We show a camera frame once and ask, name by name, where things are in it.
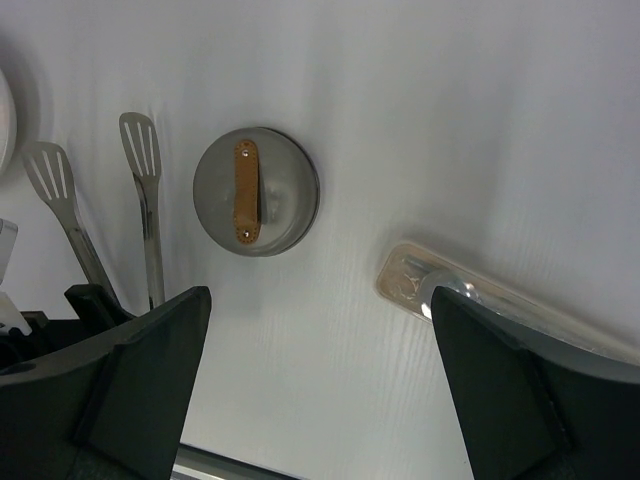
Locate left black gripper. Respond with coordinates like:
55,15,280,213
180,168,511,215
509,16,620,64
1,284,134,371

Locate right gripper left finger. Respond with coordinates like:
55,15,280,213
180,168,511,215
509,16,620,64
1,286,211,479

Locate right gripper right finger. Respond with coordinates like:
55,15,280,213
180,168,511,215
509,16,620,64
431,287,639,479

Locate steel serving tongs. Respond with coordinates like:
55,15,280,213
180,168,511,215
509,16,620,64
18,111,166,307

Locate clear cutlery case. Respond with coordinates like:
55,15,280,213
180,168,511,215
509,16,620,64
376,242,639,365

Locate white oval plate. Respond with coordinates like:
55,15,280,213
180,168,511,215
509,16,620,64
0,72,17,174

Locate grey lid with leather strap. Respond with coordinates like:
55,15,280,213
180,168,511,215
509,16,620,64
193,127,320,257

